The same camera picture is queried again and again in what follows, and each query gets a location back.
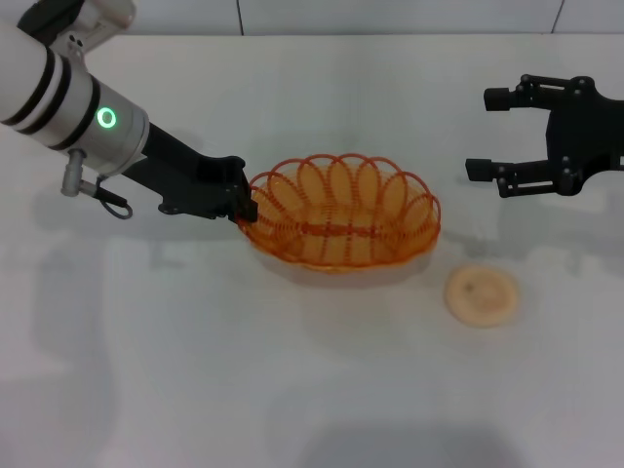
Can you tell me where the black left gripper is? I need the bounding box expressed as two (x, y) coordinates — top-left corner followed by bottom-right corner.
(120, 121), (259, 225)

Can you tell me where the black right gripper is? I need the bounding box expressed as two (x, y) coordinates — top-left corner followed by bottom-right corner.
(464, 73), (624, 199)

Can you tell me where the orange wire basket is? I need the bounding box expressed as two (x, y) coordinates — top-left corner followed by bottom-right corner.
(233, 152), (443, 275)

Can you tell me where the round beige bread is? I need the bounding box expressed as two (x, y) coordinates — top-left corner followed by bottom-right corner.
(444, 264), (520, 329)

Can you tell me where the grey plug with black cable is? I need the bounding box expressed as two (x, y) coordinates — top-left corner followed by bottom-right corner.
(59, 148), (135, 220)

